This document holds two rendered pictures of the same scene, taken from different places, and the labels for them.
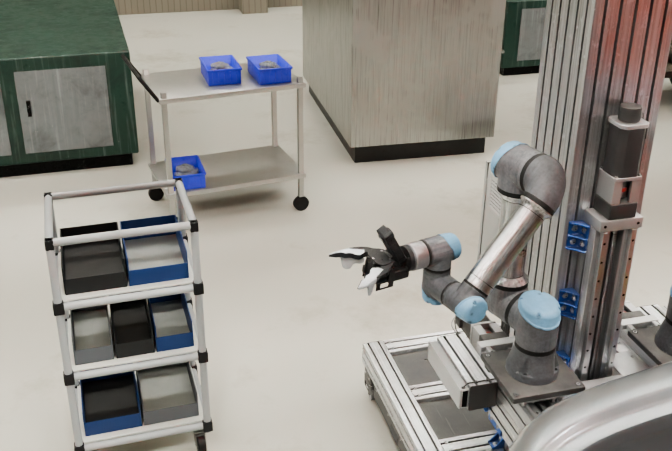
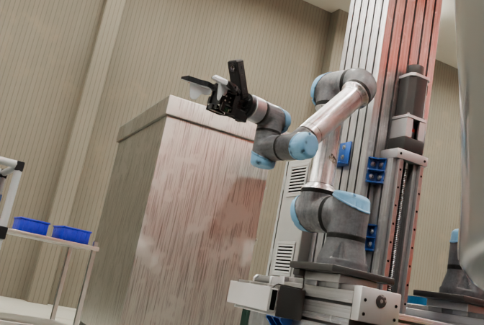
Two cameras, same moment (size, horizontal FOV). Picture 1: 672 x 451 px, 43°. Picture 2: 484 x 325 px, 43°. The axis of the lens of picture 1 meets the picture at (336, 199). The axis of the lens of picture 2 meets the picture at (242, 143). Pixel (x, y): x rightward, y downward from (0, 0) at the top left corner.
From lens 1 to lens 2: 1.65 m
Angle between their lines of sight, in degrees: 40
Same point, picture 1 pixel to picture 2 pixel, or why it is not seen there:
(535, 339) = (350, 220)
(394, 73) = (163, 285)
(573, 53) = (372, 33)
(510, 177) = (330, 86)
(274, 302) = not seen: outside the picture
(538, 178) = (357, 72)
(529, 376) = (343, 259)
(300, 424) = not seen: outside the picture
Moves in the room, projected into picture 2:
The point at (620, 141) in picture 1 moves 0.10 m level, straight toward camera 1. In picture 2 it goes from (410, 85) to (415, 75)
